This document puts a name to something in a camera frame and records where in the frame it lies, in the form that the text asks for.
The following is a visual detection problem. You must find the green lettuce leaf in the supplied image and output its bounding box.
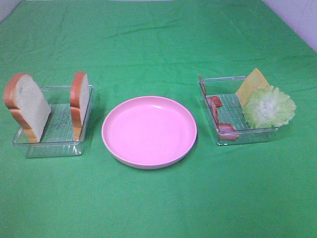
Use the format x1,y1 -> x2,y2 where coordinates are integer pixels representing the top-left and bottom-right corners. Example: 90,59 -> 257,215
242,86 -> 297,128

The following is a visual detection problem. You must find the left clear plastic container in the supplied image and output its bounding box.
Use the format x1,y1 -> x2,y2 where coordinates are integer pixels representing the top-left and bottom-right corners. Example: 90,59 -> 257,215
12,85 -> 95,158

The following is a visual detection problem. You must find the right clear plastic container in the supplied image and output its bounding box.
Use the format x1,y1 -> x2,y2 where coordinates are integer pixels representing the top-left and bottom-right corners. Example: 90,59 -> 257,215
199,76 -> 279,146

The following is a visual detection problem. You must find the pink round plate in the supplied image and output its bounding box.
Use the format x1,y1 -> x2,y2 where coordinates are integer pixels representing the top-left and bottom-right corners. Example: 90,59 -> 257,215
101,96 -> 197,170

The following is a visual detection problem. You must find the yellow cheese slice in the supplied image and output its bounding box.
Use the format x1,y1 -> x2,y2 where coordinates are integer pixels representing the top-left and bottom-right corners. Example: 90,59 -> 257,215
235,68 -> 269,107

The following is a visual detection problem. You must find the bread slice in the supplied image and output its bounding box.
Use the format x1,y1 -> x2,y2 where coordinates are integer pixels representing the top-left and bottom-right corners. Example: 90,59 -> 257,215
70,71 -> 89,140
3,73 -> 51,143

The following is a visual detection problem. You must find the bacon strip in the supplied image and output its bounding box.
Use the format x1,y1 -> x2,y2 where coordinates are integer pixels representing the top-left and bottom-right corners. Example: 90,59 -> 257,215
199,75 -> 222,108
211,106 -> 239,140

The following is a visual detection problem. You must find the green tablecloth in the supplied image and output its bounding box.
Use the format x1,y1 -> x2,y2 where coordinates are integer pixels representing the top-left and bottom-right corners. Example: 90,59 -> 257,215
0,0 -> 317,238

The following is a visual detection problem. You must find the clear plastic container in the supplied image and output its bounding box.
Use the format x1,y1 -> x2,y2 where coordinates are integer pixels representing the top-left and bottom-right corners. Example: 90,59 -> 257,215
12,85 -> 95,158
199,76 -> 279,146

